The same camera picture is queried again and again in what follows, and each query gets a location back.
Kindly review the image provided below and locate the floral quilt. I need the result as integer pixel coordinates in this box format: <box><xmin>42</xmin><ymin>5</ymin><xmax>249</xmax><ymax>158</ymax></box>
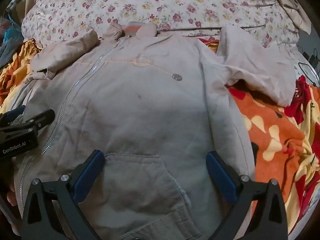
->
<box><xmin>21</xmin><ymin>0</ymin><xmax>300</xmax><ymax>48</ymax></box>

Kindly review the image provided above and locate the beige cloth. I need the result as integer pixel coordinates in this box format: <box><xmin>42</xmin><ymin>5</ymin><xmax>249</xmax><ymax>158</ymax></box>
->
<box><xmin>271</xmin><ymin>0</ymin><xmax>312</xmax><ymax>34</ymax></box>

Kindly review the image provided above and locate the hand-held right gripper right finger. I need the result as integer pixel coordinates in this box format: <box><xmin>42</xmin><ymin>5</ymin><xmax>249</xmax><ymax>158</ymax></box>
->
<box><xmin>205</xmin><ymin>151</ymin><xmax>289</xmax><ymax>240</ymax></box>

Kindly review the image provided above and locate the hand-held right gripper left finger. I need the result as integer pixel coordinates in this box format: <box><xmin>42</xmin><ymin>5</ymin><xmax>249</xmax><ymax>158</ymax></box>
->
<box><xmin>21</xmin><ymin>149</ymin><xmax>105</xmax><ymax>240</ymax></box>

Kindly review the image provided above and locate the beige zip jacket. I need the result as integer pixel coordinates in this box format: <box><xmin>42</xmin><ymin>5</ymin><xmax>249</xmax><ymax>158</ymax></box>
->
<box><xmin>14</xmin><ymin>21</ymin><xmax>297</xmax><ymax>240</ymax></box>

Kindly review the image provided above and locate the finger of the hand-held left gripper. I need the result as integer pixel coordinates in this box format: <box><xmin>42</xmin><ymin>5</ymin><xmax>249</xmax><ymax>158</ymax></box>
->
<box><xmin>0</xmin><ymin>105</ymin><xmax>27</xmax><ymax>123</ymax></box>
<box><xmin>0</xmin><ymin>109</ymin><xmax>56</xmax><ymax>140</ymax></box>

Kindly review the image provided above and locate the orange yellow printed blanket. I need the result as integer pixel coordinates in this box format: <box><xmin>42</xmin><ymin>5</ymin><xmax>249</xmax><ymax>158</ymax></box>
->
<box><xmin>0</xmin><ymin>36</ymin><xmax>320</xmax><ymax>235</ymax></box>

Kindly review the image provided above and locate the black cable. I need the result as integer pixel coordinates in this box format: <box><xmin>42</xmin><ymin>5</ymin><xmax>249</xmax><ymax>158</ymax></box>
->
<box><xmin>297</xmin><ymin>45</ymin><xmax>320</xmax><ymax>87</ymax></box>

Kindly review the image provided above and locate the person's left hand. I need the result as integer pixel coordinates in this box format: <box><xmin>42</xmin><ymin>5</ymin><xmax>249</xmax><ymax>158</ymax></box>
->
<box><xmin>7</xmin><ymin>182</ymin><xmax>17</xmax><ymax>207</ymax></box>

